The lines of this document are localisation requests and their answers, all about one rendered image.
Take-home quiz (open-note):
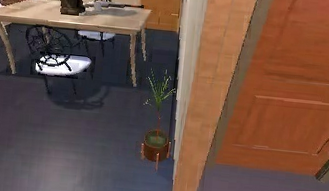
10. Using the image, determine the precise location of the orange wooden chest of drawers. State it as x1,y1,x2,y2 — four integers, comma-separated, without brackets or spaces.
136,0,183,34

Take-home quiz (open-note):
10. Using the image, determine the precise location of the dark long bat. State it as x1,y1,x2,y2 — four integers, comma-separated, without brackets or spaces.
82,0,146,16

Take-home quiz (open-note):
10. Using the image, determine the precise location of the house plant in brown pot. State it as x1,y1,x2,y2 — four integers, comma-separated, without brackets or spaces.
136,67,180,173

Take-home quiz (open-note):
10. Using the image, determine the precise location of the light wooden table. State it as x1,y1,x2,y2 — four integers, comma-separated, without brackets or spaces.
0,0,154,89

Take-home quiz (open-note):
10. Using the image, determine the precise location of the black wire chair white seat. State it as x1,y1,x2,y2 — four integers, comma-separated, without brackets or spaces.
19,24,96,99
74,0,120,58

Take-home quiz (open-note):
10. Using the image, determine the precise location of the orange wooden room door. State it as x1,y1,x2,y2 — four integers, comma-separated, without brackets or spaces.
214,0,329,178

